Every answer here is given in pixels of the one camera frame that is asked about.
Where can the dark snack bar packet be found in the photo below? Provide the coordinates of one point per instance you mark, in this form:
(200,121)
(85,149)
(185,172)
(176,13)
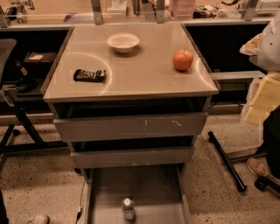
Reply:
(89,76)

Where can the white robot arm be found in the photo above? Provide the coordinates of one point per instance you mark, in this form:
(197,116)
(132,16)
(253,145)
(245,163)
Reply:
(264,52)

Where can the black table frame left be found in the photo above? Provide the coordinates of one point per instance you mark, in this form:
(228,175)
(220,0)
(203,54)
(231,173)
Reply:
(28,112)

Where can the top grey drawer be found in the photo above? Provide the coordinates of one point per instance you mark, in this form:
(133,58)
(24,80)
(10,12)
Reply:
(130,127)

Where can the black metal floor bar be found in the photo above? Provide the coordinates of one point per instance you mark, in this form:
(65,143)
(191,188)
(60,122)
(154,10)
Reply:
(241,187)

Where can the pink stacked containers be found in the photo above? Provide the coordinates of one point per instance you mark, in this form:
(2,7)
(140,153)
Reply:
(182,9)

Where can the open bottom grey drawer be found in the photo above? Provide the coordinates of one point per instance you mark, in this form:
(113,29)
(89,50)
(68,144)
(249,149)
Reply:
(157,192)

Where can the white bowl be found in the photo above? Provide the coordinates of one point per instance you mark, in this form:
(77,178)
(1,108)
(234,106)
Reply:
(123,42)

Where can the grey drawer cabinet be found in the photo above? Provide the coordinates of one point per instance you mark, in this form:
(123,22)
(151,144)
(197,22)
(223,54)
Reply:
(138,83)

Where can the tan shoe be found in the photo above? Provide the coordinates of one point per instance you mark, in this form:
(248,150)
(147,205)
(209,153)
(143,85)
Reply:
(261,169)

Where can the middle grey drawer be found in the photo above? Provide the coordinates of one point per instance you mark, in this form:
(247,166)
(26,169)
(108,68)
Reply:
(135,157)

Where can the red apple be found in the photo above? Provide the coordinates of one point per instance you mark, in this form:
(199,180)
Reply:
(182,59)

